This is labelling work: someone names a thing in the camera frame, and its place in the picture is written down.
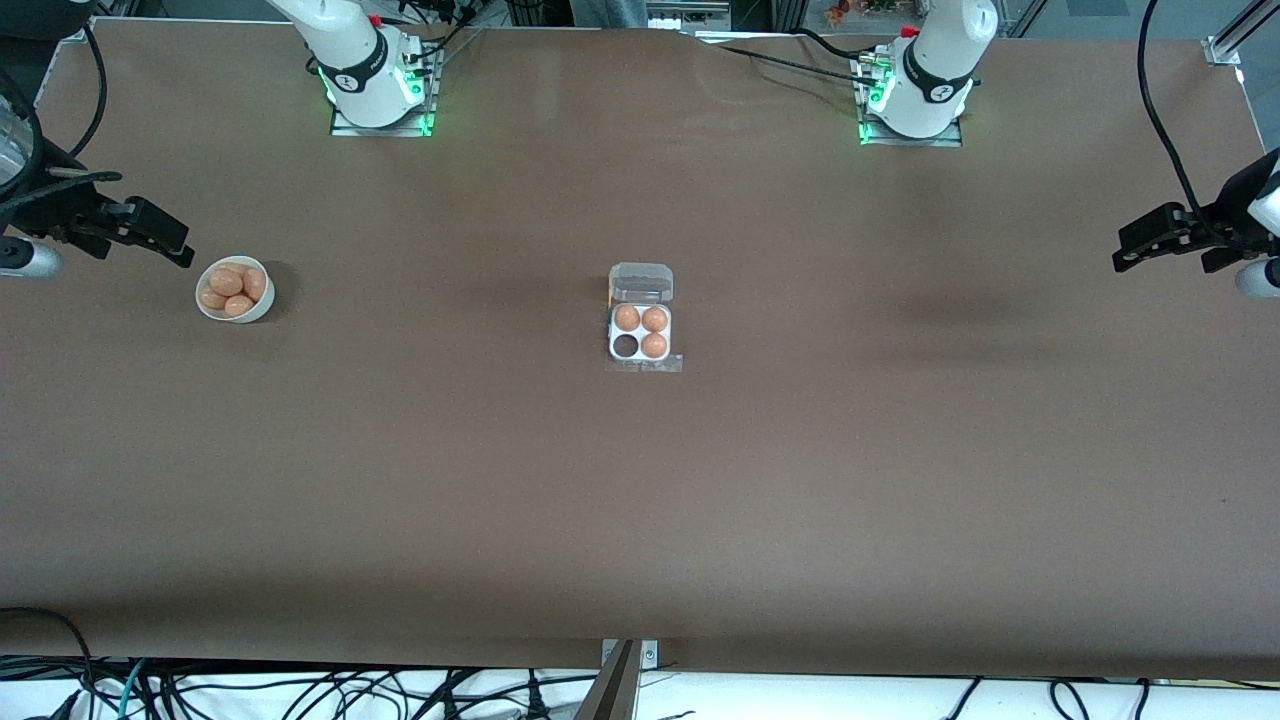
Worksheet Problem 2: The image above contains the grey blue fabric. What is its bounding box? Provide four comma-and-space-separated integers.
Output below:
568, 0, 649, 29

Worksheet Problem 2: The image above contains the white device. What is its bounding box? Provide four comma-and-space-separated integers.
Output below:
645, 3, 731, 31

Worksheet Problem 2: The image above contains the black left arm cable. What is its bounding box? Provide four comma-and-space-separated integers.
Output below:
1137, 0, 1241, 251

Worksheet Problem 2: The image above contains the clear plastic egg box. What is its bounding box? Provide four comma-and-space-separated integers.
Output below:
606, 262, 676, 363

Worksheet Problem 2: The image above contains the white round bowl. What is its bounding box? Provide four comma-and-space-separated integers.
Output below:
195, 255, 276, 324

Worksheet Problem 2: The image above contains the teal cable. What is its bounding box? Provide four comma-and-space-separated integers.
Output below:
118, 658, 151, 720

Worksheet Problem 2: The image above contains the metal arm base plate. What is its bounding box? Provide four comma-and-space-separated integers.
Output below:
858, 50, 966, 148
330, 45, 437, 138

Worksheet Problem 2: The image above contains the aluminium frame profile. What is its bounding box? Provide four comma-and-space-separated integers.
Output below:
1203, 0, 1280, 67
575, 640, 641, 720

